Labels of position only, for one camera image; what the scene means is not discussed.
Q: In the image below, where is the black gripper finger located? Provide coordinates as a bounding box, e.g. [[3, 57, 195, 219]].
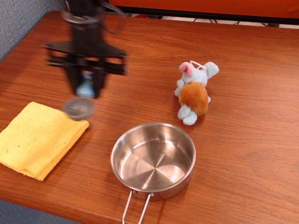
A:
[[65, 66, 84, 95], [92, 68, 107, 98]]

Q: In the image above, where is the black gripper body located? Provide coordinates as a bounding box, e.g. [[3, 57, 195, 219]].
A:
[[44, 14, 127, 75]]

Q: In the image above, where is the blue handled grey spoon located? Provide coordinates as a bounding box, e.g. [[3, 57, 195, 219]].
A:
[[62, 71, 96, 121]]

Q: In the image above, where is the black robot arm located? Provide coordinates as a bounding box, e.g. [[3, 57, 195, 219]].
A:
[[44, 0, 127, 98]]

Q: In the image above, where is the yellow folded cloth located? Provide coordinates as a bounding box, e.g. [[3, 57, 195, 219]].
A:
[[0, 102, 89, 181]]

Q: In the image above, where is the blue and brown plush toy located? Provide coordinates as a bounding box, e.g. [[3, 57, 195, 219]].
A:
[[174, 61, 219, 126]]

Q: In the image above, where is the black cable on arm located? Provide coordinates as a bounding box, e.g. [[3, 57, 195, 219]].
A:
[[98, 0, 130, 37]]

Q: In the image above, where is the steel pan with wire handle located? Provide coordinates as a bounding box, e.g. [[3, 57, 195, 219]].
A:
[[110, 122, 197, 224]]

